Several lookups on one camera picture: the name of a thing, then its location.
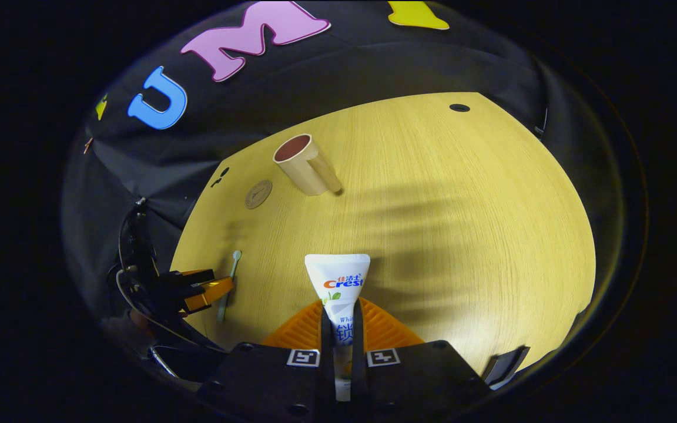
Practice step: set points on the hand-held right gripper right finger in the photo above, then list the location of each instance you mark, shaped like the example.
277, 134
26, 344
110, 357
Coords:
359, 376

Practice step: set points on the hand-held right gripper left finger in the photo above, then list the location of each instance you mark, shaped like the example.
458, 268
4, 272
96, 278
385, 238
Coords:
327, 352

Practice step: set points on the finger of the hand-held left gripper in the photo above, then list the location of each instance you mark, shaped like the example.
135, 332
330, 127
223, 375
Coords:
212, 292
200, 273

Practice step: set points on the wooden desktop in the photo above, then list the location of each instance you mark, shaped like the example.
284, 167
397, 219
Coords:
432, 223

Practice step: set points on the pale green toothbrush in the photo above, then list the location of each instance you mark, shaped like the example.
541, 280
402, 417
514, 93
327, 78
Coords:
231, 282

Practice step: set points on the white toothpaste tube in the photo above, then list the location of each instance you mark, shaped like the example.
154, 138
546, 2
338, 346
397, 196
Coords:
338, 282

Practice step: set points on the black backdrop cloth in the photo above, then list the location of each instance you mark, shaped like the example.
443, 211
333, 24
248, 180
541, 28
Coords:
338, 70

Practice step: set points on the copper cloth clip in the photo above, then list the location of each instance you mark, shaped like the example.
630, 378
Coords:
87, 145

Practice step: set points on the round brown coaster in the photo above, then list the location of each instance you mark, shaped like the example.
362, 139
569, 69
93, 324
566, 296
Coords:
258, 194

